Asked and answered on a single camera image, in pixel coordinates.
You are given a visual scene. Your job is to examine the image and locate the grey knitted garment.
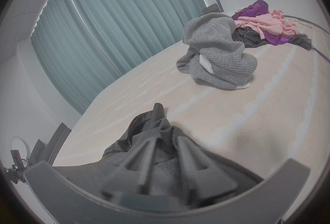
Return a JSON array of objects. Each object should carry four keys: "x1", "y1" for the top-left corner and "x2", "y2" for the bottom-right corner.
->
[{"x1": 176, "y1": 12, "x2": 258, "y2": 90}]

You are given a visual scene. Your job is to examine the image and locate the black T-shirt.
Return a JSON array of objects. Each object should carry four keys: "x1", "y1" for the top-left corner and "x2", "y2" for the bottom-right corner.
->
[{"x1": 52, "y1": 102, "x2": 265, "y2": 206}]

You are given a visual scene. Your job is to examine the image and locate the pile of clothes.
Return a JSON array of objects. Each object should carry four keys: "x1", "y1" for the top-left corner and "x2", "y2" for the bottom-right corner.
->
[{"x1": 231, "y1": 0, "x2": 330, "y2": 64}]

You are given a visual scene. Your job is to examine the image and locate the black chest of drawers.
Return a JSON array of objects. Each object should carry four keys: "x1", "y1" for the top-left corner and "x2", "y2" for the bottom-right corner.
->
[{"x1": 30, "y1": 122, "x2": 72, "y2": 167}]

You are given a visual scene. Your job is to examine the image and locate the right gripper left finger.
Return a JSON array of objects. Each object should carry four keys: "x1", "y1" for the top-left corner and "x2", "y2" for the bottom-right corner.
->
[{"x1": 102, "y1": 138, "x2": 158, "y2": 195}]

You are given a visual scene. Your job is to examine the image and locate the bed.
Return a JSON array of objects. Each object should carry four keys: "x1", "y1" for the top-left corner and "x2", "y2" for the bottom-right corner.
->
[{"x1": 52, "y1": 0, "x2": 330, "y2": 194}]

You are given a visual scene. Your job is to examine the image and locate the grey bedside table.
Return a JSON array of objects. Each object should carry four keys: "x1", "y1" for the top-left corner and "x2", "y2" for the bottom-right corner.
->
[{"x1": 202, "y1": 4, "x2": 220, "y2": 16}]

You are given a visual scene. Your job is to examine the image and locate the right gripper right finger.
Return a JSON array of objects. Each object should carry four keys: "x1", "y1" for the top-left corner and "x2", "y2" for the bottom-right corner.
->
[{"x1": 177, "y1": 137, "x2": 237, "y2": 197}]

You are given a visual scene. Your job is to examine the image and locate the blue-green curtain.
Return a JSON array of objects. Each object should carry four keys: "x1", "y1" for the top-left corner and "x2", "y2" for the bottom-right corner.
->
[
  {"x1": 63, "y1": 0, "x2": 208, "y2": 77},
  {"x1": 30, "y1": 0, "x2": 122, "y2": 115}
]

